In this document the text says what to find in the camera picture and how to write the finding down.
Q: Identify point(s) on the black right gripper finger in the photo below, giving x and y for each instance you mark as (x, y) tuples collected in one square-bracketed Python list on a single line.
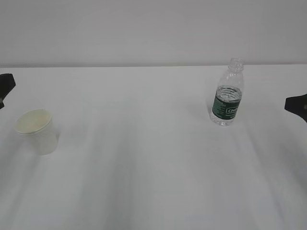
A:
[(297, 105)]

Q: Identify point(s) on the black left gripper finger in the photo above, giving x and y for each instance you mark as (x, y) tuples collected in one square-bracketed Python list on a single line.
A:
[(7, 83)]

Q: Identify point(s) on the white paper cup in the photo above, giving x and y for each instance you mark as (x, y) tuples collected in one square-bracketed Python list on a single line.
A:
[(36, 127)]

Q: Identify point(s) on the clear water bottle green label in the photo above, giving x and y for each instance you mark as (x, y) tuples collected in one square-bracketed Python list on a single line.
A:
[(228, 93)]

